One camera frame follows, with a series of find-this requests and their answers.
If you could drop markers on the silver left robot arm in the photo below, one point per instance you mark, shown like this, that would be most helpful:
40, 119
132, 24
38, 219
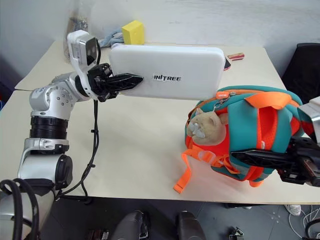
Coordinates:
47, 100

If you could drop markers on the white shoe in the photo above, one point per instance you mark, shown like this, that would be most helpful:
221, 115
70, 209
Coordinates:
293, 209

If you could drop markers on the orange and teal backpack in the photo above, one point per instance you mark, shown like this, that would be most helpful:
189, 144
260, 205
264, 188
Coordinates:
240, 117

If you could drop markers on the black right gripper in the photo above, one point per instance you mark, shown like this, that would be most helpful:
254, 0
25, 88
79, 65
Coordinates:
300, 162

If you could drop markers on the yellow foam block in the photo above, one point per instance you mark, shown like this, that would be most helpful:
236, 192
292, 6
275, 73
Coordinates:
133, 33

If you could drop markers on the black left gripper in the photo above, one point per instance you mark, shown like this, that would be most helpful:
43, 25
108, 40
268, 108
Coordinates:
98, 75

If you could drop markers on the small red and tan box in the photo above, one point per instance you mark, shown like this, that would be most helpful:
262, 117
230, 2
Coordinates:
236, 56

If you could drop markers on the silver robot torso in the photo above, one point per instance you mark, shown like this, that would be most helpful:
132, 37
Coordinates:
7, 217

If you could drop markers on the dark rounded shape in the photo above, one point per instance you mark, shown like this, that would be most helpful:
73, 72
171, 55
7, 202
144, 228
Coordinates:
191, 226
131, 226

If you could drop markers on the black chair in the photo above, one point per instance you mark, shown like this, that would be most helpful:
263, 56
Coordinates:
303, 72

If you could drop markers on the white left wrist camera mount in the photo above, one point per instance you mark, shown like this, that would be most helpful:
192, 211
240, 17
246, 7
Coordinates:
79, 46

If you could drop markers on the grey-blue cloth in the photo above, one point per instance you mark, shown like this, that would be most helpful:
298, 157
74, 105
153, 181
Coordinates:
111, 38

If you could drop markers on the white rectangular box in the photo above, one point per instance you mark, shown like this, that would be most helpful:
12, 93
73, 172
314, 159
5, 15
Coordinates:
175, 65

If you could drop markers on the black and red flat device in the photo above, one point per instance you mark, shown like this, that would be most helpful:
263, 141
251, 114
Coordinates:
227, 63

